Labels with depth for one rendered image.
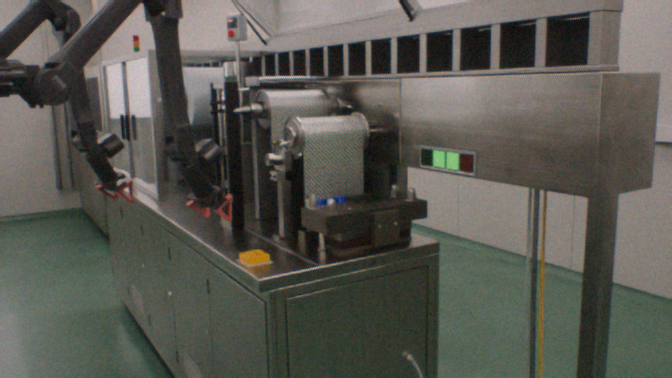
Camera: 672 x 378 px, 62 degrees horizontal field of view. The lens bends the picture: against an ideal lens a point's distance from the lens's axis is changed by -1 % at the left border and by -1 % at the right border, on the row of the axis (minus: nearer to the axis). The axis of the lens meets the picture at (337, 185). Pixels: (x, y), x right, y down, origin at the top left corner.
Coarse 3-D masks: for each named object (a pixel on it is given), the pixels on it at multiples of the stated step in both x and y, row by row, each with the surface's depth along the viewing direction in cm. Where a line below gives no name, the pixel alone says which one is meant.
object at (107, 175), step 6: (108, 162) 188; (102, 168) 186; (108, 168) 187; (96, 174) 188; (102, 174) 187; (108, 174) 188; (114, 174) 189; (120, 174) 190; (102, 180) 188; (108, 180) 188; (114, 180) 188; (114, 186) 187
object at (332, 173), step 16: (304, 160) 186; (320, 160) 190; (336, 160) 193; (352, 160) 196; (304, 176) 187; (320, 176) 190; (336, 176) 194; (352, 176) 197; (304, 192) 188; (320, 192) 191; (336, 192) 195; (352, 192) 198
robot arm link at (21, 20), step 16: (32, 0) 167; (48, 0) 166; (16, 16) 163; (32, 16) 164; (48, 16) 167; (64, 16) 170; (0, 32) 160; (16, 32) 161; (32, 32) 165; (0, 48) 158; (16, 48) 161
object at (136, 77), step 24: (120, 72) 312; (144, 72) 267; (192, 72) 266; (216, 72) 272; (120, 96) 319; (144, 96) 272; (192, 96) 268; (144, 120) 277; (192, 120) 269; (144, 144) 282; (120, 168) 341; (144, 168) 287; (168, 168) 266; (168, 192) 268
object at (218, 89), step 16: (224, 96) 205; (224, 112) 206; (224, 128) 217; (224, 144) 214; (240, 144) 209; (224, 160) 212; (240, 160) 210; (224, 176) 218; (240, 176) 211; (224, 192) 219; (240, 192) 212; (224, 208) 220; (240, 208) 213; (240, 224) 214
